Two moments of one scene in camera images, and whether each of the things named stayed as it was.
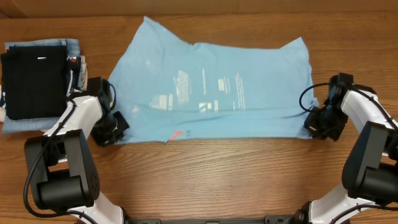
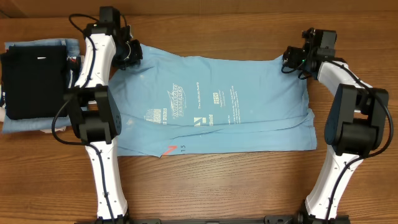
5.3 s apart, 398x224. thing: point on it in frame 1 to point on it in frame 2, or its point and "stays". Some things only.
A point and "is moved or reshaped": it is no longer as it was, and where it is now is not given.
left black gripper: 122,126 to 135,60
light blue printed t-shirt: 171,89 is moved or reshaped
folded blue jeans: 40,125 stays
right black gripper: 311,126 to 290,58
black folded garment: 33,81 stays
